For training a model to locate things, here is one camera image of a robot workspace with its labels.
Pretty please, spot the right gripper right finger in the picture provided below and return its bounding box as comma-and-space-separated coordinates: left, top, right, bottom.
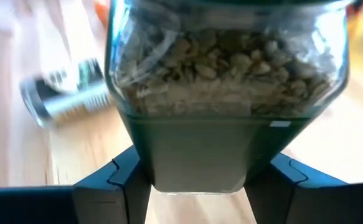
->
245, 152, 349, 224

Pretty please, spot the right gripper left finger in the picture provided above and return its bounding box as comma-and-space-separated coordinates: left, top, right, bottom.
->
72, 145, 153, 224

